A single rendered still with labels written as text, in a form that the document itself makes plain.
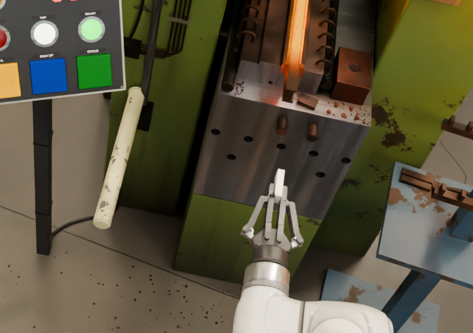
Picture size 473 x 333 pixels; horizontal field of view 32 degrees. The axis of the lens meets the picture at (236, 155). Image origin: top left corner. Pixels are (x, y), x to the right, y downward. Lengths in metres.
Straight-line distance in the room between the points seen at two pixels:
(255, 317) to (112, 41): 0.69
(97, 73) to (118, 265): 1.01
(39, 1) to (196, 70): 0.59
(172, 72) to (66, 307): 0.85
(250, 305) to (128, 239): 1.28
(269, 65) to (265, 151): 0.26
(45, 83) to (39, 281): 1.00
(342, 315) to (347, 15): 1.01
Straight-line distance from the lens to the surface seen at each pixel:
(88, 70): 1.84
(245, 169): 2.19
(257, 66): 1.97
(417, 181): 2.20
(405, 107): 2.26
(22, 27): 1.80
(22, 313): 2.64
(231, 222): 2.42
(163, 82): 2.28
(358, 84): 2.00
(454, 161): 3.30
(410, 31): 2.06
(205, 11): 2.06
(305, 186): 2.23
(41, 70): 1.82
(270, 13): 2.08
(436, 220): 2.17
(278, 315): 1.52
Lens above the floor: 2.40
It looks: 53 degrees down
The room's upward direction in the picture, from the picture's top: 17 degrees clockwise
